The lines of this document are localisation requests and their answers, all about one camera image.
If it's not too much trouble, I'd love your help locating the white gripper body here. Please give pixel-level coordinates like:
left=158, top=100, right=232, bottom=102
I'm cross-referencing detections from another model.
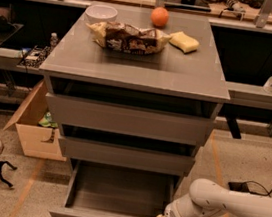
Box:
left=162, top=190, right=208, bottom=217

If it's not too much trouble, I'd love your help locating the grey bottom drawer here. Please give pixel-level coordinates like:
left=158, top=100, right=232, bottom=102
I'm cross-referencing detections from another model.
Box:
left=50, top=159, right=177, bottom=217

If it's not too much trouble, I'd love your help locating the grey drawer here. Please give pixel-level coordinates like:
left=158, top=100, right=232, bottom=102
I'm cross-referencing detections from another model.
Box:
left=59, top=125, right=195, bottom=176
left=46, top=75, right=220, bottom=146
left=50, top=159, right=177, bottom=217

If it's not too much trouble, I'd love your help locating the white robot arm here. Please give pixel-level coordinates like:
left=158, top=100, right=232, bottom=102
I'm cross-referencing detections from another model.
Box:
left=156, top=178, right=272, bottom=217

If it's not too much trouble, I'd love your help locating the grey middle drawer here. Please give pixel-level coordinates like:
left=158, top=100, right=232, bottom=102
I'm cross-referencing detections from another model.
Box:
left=59, top=125, right=195, bottom=176

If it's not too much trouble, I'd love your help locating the grey drawer cabinet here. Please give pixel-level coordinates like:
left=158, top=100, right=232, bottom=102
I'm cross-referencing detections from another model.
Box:
left=25, top=0, right=242, bottom=194

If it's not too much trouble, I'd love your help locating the grey top drawer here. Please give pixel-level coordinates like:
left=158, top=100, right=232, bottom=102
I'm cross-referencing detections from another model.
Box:
left=46, top=75, right=220, bottom=146

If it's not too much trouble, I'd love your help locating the black floor pedal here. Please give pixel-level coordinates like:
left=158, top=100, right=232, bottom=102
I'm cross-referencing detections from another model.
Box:
left=228, top=181, right=250, bottom=193

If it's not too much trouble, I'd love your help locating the cardboard box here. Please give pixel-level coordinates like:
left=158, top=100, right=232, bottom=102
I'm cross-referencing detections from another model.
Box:
left=4, top=81, right=65, bottom=161

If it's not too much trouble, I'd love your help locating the green packet in box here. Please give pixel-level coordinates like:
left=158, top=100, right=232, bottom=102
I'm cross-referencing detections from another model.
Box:
left=38, top=111, right=58, bottom=129

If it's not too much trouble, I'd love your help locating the yellow sponge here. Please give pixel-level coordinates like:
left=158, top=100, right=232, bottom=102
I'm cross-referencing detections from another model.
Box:
left=170, top=31, right=200, bottom=54

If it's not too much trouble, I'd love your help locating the crumpled snack bag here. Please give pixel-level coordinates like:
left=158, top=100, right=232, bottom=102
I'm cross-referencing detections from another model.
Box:
left=88, top=21, right=171, bottom=55

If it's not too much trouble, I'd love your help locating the orange fruit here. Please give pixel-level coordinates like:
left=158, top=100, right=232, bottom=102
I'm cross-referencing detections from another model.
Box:
left=151, top=7, right=169, bottom=27

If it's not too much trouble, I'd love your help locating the small plastic bottle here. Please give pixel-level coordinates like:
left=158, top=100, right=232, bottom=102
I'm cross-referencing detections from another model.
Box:
left=49, top=32, right=59, bottom=50

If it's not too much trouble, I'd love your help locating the white bowl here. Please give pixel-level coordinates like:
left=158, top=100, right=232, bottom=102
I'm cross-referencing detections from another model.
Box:
left=85, top=4, right=118, bottom=24

